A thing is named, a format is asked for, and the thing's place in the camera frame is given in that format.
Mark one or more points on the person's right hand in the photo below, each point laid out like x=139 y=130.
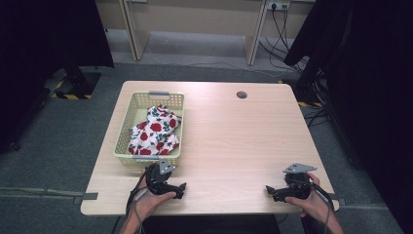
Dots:
x=308 y=204

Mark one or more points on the yellow black floor tape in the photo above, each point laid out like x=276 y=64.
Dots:
x=310 y=104

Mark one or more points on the person's dark clothing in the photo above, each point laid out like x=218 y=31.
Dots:
x=211 y=226

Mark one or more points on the white wall socket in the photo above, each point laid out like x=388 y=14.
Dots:
x=278 y=4

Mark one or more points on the beige wooden desk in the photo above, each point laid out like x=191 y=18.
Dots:
x=195 y=19

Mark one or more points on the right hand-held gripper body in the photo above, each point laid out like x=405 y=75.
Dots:
x=297 y=187

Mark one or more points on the grey tape strip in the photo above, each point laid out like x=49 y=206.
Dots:
x=336 y=197
x=87 y=196

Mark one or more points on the person's left hand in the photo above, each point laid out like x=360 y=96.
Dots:
x=149 y=203

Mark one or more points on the black stand base striped tape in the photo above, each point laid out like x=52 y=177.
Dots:
x=79 y=84

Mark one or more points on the white red rose print shirt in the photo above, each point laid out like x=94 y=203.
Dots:
x=155 y=131

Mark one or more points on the black curtain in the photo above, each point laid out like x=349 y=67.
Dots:
x=39 y=48
x=373 y=81

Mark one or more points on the pale yellow plastic basket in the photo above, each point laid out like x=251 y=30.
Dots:
x=139 y=112

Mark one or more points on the grey round table grommet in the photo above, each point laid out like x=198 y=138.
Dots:
x=241 y=95

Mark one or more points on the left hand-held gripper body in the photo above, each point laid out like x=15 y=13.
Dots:
x=157 y=180

